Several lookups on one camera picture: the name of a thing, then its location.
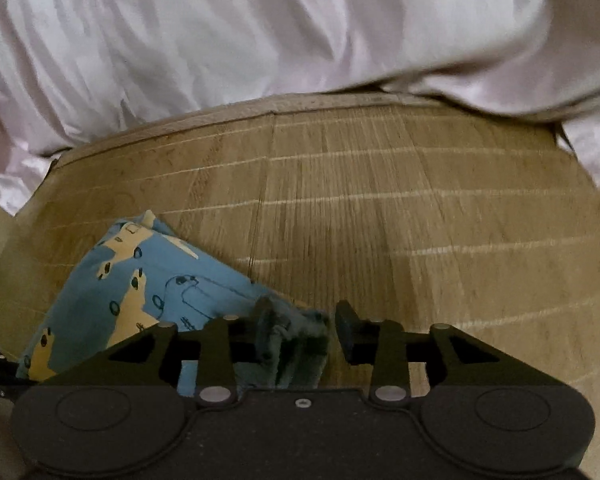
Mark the white satin sheet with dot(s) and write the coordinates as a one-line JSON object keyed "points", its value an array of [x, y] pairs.
{"points": [[75, 71]]}

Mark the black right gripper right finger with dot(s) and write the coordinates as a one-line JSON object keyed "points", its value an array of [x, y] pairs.
{"points": [[389, 349]]}

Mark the brown bamboo mat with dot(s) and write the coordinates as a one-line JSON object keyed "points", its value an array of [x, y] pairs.
{"points": [[422, 214]]}

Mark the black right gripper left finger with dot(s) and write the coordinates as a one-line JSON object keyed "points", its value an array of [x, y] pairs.
{"points": [[155, 356]]}

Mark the blue yellow patterned pants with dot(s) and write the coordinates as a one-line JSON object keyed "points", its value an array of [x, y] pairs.
{"points": [[140, 274]]}

